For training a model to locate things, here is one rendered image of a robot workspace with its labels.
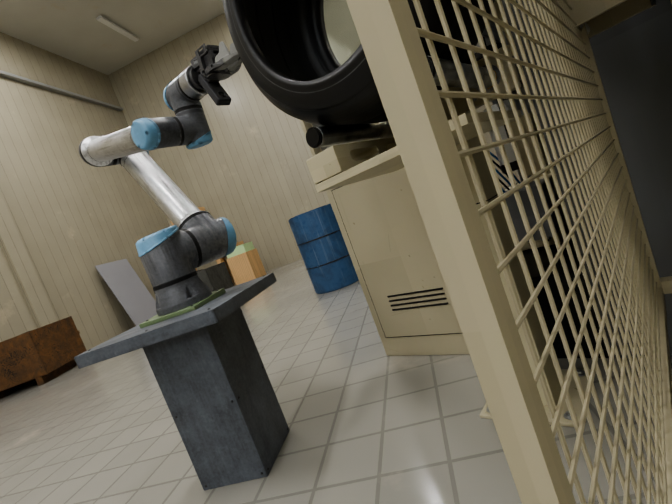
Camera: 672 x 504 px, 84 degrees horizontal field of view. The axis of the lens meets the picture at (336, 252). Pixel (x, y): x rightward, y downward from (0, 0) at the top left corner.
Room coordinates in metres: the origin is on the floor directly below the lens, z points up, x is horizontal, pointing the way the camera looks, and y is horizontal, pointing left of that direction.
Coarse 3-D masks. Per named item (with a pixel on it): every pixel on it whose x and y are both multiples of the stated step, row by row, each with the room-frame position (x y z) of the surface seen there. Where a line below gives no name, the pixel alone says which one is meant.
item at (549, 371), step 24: (480, 144) 1.05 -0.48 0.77; (480, 168) 1.00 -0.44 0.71; (480, 216) 1.01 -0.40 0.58; (504, 216) 1.05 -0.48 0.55; (504, 240) 1.00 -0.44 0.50; (504, 288) 1.01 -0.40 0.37; (528, 288) 1.05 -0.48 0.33; (528, 312) 1.01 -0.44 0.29; (528, 360) 1.01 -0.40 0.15; (552, 384) 1.01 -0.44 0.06
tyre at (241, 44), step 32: (224, 0) 0.89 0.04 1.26; (256, 0) 0.99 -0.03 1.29; (288, 0) 1.06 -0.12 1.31; (320, 0) 1.06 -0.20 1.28; (448, 0) 0.63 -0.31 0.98; (256, 32) 0.99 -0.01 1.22; (288, 32) 1.08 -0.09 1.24; (320, 32) 1.07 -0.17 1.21; (256, 64) 0.86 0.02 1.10; (288, 64) 1.05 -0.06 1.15; (320, 64) 1.09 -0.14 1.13; (352, 64) 0.71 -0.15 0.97; (288, 96) 0.83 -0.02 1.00; (320, 96) 0.78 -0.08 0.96; (352, 96) 0.74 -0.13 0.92
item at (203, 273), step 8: (224, 264) 5.65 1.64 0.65; (200, 272) 4.81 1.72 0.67; (208, 272) 4.86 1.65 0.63; (216, 272) 5.16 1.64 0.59; (224, 272) 5.50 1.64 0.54; (208, 280) 4.81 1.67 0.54; (216, 280) 5.04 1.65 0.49; (224, 280) 5.35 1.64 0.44; (216, 288) 4.92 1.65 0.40; (224, 288) 5.23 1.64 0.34
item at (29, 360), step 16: (64, 320) 5.61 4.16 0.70; (16, 336) 4.98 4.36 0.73; (32, 336) 4.99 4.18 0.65; (48, 336) 5.22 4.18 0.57; (64, 336) 5.48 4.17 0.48; (0, 352) 4.99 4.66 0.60; (16, 352) 4.98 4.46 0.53; (32, 352) 4.97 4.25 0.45; (48, 352) 5.12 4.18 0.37; (64, 352) 5.36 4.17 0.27; (80, 352) 5.64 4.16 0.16; (0, 368) 4.99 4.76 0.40; (16, 368) 4.98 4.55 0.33; (32, 368) 4.97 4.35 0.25; (48, 368) 5.01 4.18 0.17; (64, 368) 5.38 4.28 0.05; (0, 384) 5.00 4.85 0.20; (16, 384) 4.99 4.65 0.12
